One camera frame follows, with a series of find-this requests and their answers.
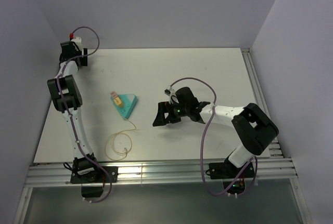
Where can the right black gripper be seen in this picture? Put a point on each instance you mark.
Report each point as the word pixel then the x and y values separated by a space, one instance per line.
pixel 165 107

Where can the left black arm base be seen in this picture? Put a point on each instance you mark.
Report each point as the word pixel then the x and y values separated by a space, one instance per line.
pixel 95 180

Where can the pink usb charger plug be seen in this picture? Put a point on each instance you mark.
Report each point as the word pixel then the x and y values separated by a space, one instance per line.
pixel 114 95

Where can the teal triangular power strip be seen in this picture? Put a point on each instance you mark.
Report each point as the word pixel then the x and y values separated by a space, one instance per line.
pixel 125 104

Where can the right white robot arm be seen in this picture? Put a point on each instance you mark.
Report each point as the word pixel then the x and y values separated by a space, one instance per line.
pixel 253 127

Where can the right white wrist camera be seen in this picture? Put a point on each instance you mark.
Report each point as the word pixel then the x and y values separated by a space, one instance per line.
pixel 170 92

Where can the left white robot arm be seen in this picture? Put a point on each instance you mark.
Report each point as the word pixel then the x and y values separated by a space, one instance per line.
pixel 67 100

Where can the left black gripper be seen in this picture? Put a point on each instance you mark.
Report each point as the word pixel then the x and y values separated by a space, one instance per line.
pixel 85 51

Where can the aluminium rail frame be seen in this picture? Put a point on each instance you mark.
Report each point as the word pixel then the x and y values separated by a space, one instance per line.
pixel 165 172

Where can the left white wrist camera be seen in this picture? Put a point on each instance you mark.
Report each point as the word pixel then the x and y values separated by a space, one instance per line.
pixel 77 40

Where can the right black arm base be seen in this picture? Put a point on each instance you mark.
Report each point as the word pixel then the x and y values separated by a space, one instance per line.
pixel 235 180

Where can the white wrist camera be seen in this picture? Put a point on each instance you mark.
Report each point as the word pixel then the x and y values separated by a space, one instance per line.
pixel 170 92
pixel 77 40

